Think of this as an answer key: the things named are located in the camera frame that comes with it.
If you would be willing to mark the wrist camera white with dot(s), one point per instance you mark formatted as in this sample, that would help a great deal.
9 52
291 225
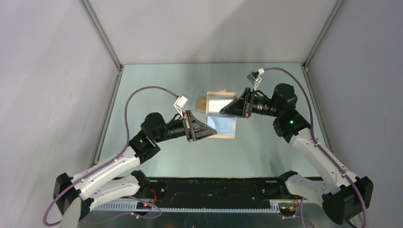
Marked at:
255 78
180 103

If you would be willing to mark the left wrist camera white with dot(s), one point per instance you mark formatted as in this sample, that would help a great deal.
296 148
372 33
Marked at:
180 103

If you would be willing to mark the orange credit cards stack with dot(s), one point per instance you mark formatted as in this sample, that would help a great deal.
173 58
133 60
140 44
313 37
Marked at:
201 103

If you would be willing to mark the left aluminium frame post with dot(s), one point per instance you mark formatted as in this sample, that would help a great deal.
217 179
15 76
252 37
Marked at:
97 25

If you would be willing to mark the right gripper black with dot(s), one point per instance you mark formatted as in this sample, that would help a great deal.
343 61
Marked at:
239 108

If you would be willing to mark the right aluminium frame post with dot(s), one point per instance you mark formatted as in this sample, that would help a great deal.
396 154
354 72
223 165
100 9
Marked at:
323 32

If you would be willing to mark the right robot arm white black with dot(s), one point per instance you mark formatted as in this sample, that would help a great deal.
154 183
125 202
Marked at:
342 194

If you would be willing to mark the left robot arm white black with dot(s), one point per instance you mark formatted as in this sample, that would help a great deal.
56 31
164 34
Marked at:
115 177

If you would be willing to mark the aluminium frame post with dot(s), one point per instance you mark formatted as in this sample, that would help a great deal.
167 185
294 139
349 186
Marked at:
323 32
97 25

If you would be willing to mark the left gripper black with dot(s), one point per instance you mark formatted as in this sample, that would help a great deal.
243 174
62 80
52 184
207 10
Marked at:
197 130

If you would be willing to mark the clear plastic card box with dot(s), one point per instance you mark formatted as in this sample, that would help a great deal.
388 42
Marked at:
195 95

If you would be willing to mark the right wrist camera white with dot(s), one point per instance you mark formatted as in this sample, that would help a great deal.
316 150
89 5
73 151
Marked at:
255 78

